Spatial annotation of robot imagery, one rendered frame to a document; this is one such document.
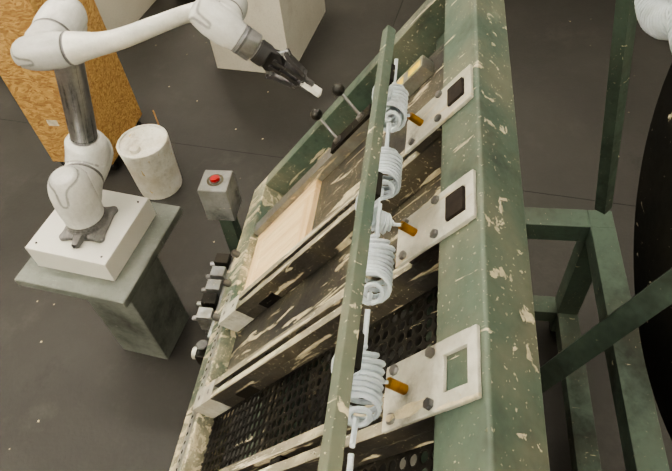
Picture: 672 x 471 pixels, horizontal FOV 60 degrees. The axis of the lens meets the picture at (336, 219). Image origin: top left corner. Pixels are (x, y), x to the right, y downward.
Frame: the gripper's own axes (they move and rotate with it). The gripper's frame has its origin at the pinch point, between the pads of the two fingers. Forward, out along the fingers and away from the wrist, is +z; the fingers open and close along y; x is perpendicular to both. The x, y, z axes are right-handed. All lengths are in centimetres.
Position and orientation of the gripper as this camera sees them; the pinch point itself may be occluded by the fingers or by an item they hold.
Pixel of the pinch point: (311, 87)
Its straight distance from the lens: 186.7
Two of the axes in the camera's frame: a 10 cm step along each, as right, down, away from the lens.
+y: -5.8, 4.1, 7.1
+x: -1.8, 7.8, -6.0
